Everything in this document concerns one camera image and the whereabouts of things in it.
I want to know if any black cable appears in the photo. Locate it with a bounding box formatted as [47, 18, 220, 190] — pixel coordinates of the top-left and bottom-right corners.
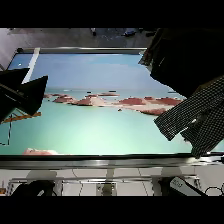
[204, 184, 224, 197]

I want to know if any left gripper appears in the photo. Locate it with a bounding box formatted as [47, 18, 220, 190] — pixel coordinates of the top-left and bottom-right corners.
[0, 67, 49, 123]

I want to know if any checked shirt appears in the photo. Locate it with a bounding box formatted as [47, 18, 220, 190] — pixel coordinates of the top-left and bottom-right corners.
[153, 75, 224, 160]

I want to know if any silver frame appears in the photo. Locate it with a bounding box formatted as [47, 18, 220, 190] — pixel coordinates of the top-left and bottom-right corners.
[0, 46, 224, 197]

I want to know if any black garment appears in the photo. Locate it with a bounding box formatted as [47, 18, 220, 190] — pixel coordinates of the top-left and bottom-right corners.
[139, 28, 224, 99]

